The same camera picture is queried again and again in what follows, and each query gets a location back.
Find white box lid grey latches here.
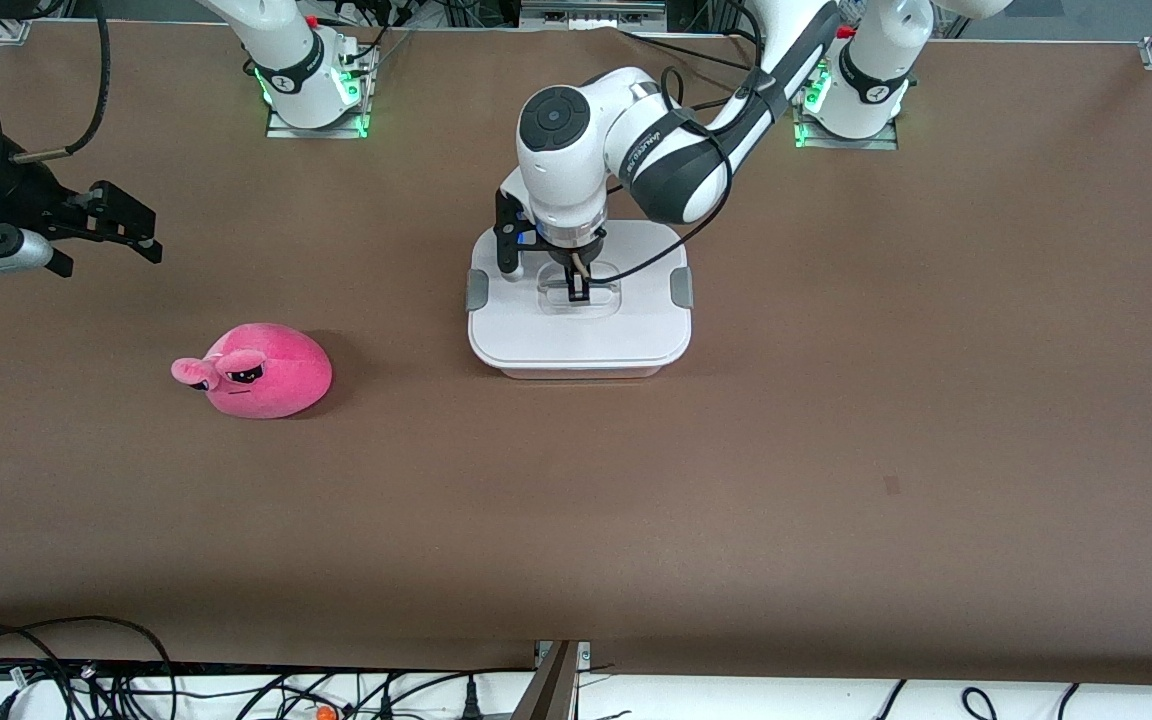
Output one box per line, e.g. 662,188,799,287
466,220,694,369

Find pink plush toy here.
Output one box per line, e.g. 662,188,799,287
171,323,334,420

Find pink translucent plastic box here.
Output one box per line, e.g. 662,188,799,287
494,360,667,380

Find aluminium profile beam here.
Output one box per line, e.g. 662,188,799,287
511,640,592,720

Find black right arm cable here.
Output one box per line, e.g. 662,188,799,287
0,0,112,166

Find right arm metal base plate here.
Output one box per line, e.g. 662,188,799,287
264,45,377,140

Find black cable across table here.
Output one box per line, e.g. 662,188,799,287
621,28,772,73

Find silver frame extrusion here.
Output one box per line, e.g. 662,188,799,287
519,0,669,32

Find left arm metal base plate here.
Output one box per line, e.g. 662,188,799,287
791,60,900,151

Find black looped floor cable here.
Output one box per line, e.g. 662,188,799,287
0,615,179,720

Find black rail strip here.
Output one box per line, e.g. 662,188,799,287
0,657,537,684

